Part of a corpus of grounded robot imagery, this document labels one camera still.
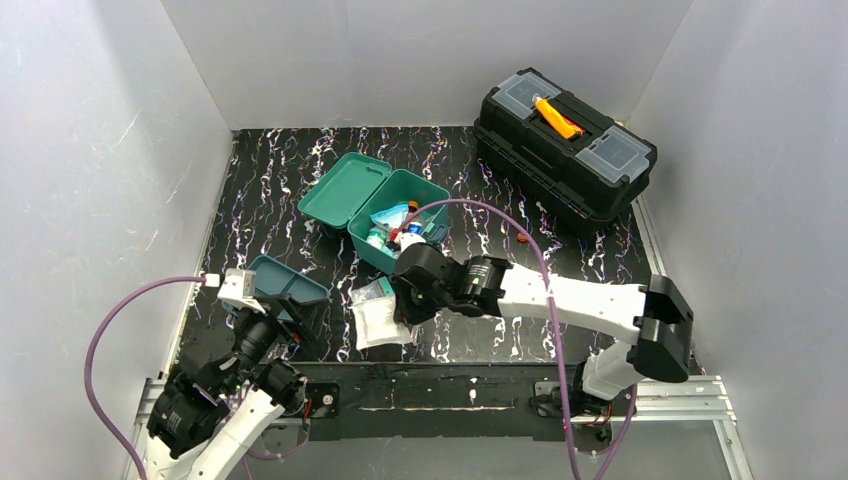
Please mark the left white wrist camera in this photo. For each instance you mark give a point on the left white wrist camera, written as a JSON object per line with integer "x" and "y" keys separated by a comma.
{"x": 237, "y": 289}

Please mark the white plastic bottle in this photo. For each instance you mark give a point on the white plastic bottle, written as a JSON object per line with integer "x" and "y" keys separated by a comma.
{"x": 378, "y": 238}

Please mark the blue cotton swab pouch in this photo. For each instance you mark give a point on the blue cotton swab pouch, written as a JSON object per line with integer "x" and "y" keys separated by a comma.
{"x": 390, "y": 218}

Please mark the dark teal tray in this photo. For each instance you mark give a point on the dark teal tray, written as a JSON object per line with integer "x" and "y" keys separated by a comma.
{"x": 270, "y": 278}

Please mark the zip bag teal header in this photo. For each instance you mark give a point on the zip bag teal header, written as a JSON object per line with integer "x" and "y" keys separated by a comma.
{"x": 374, "y": 290}

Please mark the small blue capped bottle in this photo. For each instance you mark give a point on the small blue capped bottle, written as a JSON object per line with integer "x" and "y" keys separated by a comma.
{"x": 414, "y": 228}

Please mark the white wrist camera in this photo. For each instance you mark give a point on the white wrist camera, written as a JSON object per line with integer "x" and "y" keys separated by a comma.
{"x": 237, "y": 289}
{"x": 401, "y": 240}

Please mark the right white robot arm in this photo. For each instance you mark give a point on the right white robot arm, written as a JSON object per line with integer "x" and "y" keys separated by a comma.
{"x": 651, "y": 323}

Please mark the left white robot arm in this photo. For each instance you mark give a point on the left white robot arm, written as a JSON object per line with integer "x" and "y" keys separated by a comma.
{"x": 203, "y": 423}

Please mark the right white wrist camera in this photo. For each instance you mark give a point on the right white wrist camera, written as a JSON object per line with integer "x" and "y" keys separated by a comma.
{"x": 401, "y": 240}

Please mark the white gauze pad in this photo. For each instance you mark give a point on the white gauze pad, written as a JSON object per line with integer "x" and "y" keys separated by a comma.
{"x": 376, "y": 325}

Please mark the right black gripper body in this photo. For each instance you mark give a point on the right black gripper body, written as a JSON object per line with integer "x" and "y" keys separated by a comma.
{"x": 411, "y": 291}

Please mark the black toolbox orange handle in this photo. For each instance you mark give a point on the black toolbox orange handle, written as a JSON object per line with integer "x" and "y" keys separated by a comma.
{"x": 582, "y": 166}

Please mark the green medicine box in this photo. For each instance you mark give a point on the green medicine box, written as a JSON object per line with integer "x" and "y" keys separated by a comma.
{"x": 355, "y": 189}

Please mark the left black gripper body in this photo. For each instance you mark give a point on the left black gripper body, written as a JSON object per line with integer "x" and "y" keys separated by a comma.
{"x": 291, "y": 316}

